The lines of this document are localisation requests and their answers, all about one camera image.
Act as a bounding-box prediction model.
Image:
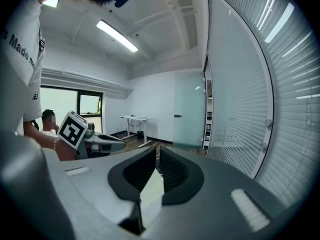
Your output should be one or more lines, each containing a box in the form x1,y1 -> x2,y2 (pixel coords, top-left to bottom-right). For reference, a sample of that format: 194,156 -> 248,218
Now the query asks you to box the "ceiling light bar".
95,19 -> 140,53
41,0 -> 60,9

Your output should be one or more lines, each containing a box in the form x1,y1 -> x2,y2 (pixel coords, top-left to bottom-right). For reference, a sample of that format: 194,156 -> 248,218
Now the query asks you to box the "white printed t-shirt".
0,0 -> 48,135

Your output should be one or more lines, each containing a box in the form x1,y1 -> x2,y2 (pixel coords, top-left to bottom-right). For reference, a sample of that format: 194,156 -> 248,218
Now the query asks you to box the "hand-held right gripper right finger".
156,145 -> 291,240

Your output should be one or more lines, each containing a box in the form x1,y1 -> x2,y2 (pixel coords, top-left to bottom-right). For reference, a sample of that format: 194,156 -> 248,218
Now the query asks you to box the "white shelf unit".
203,110 -> 214,148

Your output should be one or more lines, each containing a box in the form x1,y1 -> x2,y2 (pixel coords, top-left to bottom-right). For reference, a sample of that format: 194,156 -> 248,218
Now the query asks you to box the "glass wall with blinds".
206,0 -> 320,231

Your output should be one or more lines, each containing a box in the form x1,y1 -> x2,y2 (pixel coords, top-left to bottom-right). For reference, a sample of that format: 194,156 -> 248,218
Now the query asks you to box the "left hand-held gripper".
56,109 -> 127,160

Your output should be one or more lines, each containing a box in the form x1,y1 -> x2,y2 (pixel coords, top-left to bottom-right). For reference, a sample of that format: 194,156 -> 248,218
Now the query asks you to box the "beaded wrist bracelet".
52,136 -> 63,152

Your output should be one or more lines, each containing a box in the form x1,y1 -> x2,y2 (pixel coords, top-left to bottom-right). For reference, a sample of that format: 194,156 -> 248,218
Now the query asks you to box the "frosted glass door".
173,72 -> 205,150

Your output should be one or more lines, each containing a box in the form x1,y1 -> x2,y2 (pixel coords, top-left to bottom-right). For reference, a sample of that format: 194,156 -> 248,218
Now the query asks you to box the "white standing desk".
120,114 -> 156,149

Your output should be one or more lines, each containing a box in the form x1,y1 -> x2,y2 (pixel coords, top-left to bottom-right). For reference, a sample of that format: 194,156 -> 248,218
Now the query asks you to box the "black framed window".
39,84 -> 104,135

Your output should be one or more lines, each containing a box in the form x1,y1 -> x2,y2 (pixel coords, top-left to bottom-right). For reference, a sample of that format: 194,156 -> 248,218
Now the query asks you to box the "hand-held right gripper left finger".
46,146 -> 158,237

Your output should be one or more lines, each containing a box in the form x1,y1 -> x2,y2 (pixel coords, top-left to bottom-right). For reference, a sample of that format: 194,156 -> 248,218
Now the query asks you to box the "person's left forearm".
23,119 -> 76,162

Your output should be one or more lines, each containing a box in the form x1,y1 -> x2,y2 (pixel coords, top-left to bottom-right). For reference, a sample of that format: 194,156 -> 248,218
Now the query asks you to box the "white ribbed blind housing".
40,67 -> 131,95

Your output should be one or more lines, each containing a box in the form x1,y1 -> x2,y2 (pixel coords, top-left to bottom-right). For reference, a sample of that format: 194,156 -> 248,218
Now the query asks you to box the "person's left hand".
89,143 -> 112,153

